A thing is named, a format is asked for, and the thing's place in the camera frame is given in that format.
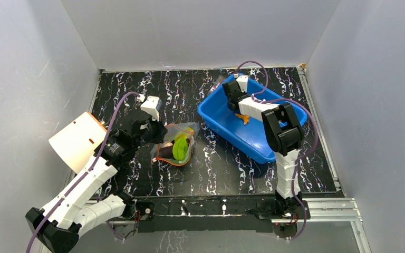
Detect orange toy food piece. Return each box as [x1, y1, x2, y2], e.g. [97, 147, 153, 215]
[235, 113, 250, 125]

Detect purple toy eggplant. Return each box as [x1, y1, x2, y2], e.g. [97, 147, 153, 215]
[157, 146, 174, 159]

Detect clear zip bag orange zipper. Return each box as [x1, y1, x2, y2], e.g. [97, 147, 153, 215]
[150, 122, 200, 167]

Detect green toy leaf vegetable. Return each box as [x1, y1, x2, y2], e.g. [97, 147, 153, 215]
[173, 137, 189, 161]

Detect blue plastic bin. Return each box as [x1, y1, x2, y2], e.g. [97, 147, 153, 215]
[198, 74, 308, 164]

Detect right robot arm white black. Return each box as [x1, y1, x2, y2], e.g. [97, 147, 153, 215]
[221, 79, 304, 218]

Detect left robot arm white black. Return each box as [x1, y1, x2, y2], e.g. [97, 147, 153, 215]
[25, 109, 166, 252]

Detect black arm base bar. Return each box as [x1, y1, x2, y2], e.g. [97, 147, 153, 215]
[131, 194, 310, 235]

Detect small clear marker box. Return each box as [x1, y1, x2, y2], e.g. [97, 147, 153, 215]
[209, 76, 225, 93]

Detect black marbled table mat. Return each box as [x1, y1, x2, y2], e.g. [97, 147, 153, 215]
[91, 67, 339, 199]

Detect white paper towel roll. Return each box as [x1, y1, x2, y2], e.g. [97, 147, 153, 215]
[49, 112, 107, 174]

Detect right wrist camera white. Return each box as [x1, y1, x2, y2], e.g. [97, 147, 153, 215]
[234, 73, 249, 93]

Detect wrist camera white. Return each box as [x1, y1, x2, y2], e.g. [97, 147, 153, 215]
[234, 73, 249, 93]
[140, 96, 162, 121]

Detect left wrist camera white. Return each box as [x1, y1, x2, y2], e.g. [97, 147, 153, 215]
[140, 96, 162, 121]

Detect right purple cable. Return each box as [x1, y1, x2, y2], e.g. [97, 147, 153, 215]
[234, 61, 319, 241]

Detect purple cable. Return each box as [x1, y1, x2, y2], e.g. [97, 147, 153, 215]
[234, 61, 319, 241]
[25, 91, 146, 253]

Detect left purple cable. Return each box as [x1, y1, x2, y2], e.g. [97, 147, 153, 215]
[25, 91, 146, 253]

